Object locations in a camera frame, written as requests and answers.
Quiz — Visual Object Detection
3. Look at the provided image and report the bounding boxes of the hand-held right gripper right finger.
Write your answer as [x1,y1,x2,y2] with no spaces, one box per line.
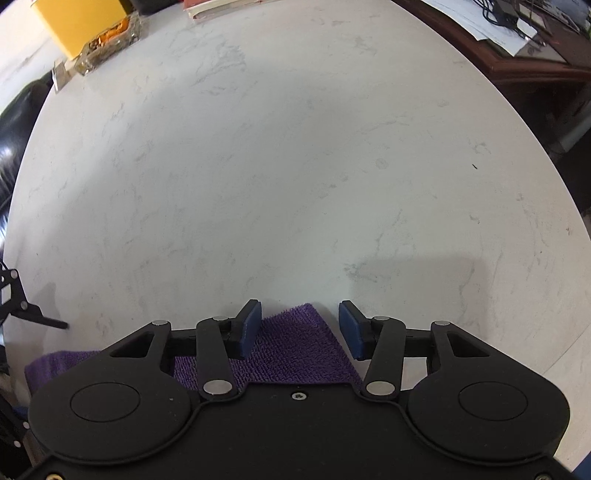
[338,300,494,400]

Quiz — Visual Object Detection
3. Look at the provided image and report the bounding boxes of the black leather chair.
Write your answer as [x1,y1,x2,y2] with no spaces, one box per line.
[0,76,56,259]

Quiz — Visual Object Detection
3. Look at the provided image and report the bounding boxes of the clear box orange contents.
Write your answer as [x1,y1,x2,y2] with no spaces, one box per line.
[75,13,141,75]

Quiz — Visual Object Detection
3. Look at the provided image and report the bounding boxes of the white papers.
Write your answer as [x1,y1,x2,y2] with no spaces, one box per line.
[418,0,541,58]

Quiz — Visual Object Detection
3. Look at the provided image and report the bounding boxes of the yellow box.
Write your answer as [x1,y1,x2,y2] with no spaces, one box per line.
[34,0,132,61]

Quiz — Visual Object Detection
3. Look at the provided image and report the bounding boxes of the dark wooden desk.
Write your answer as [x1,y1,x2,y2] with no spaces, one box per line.
[392,0,591,153]

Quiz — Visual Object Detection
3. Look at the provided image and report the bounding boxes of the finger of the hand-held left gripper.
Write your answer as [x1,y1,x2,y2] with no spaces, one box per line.
[0,261,70,331]
[0,392,32,472]

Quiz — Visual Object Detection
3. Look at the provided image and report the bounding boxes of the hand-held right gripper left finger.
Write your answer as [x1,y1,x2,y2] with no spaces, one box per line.
[107,299,264,398]

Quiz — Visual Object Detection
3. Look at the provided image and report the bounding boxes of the red book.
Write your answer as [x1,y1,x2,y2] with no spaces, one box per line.
[182,0,259,21]

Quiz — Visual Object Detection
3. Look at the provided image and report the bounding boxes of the purple towel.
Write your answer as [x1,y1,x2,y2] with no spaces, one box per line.
[24,303,361,398]

